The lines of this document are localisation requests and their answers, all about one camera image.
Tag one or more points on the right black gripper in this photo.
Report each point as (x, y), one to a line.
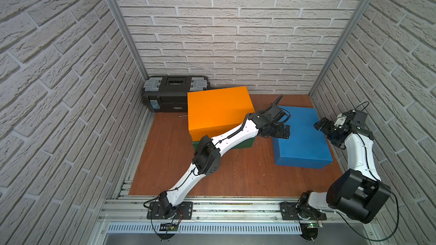
(327, 130)

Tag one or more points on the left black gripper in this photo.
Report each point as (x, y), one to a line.
(272, 112)

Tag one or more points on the blue shoebox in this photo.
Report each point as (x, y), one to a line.
(306, 147)

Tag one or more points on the orange shoebox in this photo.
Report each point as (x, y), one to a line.
(214, 112)

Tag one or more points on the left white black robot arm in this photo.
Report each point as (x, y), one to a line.
(270, 122)

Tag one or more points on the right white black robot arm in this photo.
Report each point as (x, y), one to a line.
(359, 193)

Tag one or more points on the green shoebox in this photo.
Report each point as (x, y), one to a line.
(245, 143)

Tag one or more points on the right green circuit board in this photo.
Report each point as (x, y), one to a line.
(311, 225)

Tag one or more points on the green circuit board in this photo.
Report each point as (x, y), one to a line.
(168, 227)
(311, 225)

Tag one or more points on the black plastic toolbox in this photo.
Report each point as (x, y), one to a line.
(169, 93)

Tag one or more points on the left green circuit board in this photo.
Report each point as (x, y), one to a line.
(168, 227)

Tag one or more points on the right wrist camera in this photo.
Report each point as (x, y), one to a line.
(339, 122)

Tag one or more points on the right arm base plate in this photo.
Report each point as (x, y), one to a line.
(287, 211)

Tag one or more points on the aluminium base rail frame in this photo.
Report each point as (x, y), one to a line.
(214, 215)

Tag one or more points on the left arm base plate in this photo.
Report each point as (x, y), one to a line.
(157, 211)

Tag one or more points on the right aluminium corner post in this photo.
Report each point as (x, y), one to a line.
(343, 38)

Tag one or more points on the aluminium corner post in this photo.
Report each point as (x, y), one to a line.
(343, 38)
(125, 32)

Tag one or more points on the left aluminium corner post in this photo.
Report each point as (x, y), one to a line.
(125, 32)

